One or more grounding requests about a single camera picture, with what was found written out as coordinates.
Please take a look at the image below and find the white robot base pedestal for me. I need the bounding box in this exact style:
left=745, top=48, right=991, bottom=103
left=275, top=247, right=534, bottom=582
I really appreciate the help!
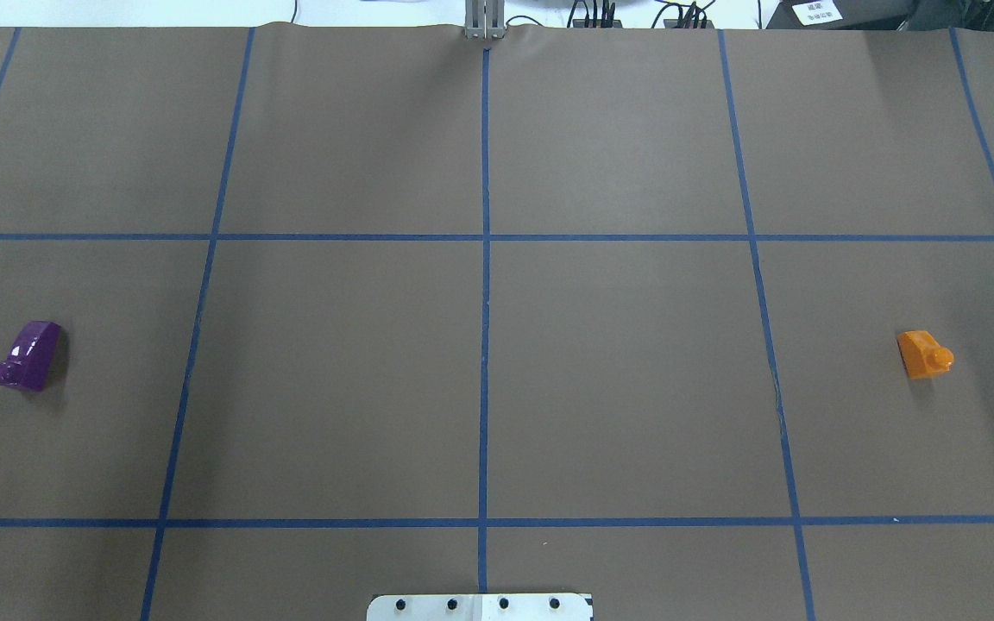
left=366, top=593, right=595, bottom=620

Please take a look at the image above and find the orange trapezoid block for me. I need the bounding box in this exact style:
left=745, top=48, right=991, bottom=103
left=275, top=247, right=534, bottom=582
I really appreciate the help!
left=896, top=330, right=955, bottom=380

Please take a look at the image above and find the aluminium frame post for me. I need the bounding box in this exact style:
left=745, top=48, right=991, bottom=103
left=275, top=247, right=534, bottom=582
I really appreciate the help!
left=464, top=0, right=507, bottom=41

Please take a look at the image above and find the purple trapezoid block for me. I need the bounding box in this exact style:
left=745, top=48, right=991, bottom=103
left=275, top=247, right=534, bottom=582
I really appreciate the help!
left=0, top=321, right=60, bottom=392

